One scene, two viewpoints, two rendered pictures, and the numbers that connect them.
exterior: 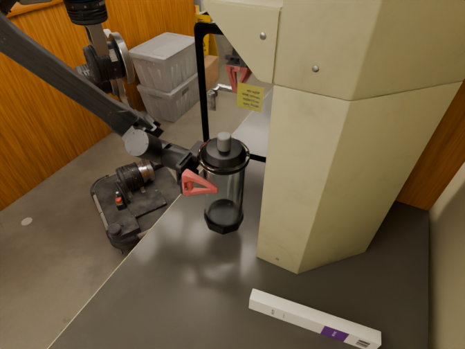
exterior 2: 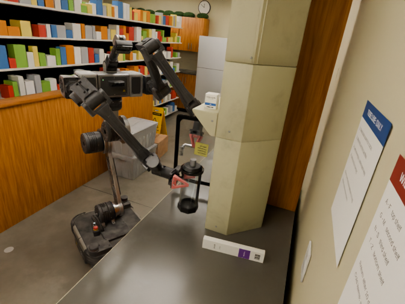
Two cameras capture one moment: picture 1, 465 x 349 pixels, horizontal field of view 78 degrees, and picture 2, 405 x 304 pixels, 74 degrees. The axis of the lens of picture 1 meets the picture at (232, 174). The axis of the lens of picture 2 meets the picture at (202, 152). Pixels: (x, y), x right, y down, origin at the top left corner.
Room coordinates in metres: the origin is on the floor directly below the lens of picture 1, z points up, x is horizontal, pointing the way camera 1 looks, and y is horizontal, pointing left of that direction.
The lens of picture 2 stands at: (-0.64, 0.12, 1.79)
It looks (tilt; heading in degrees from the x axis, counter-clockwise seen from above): 23 degrees down; 353
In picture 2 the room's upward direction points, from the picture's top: 6 degrees clockwise
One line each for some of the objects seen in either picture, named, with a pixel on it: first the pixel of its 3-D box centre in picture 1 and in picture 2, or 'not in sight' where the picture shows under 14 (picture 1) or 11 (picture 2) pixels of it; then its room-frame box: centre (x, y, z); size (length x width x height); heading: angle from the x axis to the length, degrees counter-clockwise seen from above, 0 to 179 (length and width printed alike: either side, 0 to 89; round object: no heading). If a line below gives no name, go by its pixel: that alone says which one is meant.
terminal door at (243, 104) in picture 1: (248, 103); (200, 152); (0.74, -0.04, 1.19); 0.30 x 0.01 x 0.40; 69
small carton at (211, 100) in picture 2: not in sight; (211, 100); (0.49, -0.04, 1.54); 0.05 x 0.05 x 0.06; 68
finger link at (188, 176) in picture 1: (201, 179); (180, 181); (0.46, 0.07, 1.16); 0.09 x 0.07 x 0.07; 65
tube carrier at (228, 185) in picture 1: (223, 187); (190, 187); (0.47, 0.02, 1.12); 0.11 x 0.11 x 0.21
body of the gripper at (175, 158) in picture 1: (181, 159); (169, 173); (0.52, 0.12, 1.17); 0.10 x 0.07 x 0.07; 155
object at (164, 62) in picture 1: (168, 61); (133, 136); (2.78, 0.62, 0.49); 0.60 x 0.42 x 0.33; 153
